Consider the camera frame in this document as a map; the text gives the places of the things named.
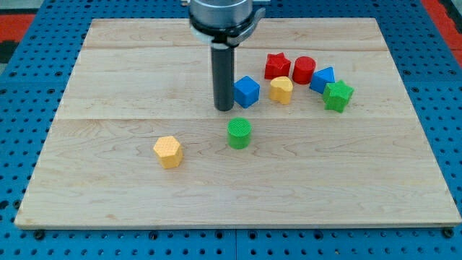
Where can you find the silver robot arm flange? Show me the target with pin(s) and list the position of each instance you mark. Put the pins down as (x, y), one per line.
(223, 24)

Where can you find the blue cube block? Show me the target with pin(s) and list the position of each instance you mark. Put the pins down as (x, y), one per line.
(246, 91)

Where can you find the green cylinder block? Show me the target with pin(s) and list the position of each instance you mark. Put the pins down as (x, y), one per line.
(239, 133)

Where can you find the yellow hexagon block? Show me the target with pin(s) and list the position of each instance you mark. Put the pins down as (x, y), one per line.
(168, 151)

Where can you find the yellow heart block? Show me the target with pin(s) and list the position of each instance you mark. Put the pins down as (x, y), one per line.
(281, 89)

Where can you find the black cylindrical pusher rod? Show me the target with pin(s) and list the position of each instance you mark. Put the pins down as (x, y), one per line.
(223, 78)

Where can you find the red star block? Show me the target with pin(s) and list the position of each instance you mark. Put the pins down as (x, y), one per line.
(277, 65)

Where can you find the light wooden board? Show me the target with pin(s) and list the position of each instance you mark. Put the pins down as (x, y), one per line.
(137, 80)

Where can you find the red cylinder block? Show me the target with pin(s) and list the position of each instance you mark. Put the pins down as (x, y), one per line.
(303, 70)

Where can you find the blue triangle block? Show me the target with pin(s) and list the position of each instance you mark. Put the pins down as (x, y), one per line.
(321, 78)

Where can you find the green star block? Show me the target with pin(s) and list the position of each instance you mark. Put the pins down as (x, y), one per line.
(337, 95)

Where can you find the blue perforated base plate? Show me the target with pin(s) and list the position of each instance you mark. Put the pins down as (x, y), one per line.
(37, 73)

